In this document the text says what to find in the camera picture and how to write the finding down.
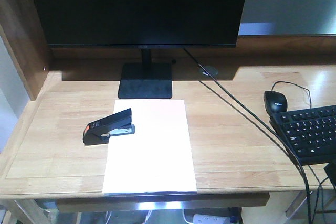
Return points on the black computer mouse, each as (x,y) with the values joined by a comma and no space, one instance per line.
(275,102)

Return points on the black stapler orange label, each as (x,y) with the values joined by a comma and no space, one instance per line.
(99,131)

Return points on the black computer monitor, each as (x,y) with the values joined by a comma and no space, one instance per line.
(144,25)

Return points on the white paper sheet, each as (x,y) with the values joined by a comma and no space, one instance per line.
(157,157)

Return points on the white power strip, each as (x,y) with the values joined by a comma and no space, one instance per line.
(208,219)

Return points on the wooden desk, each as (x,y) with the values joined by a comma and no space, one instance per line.
(234,160)

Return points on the black keyboard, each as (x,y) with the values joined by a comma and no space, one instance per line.
(309,133)

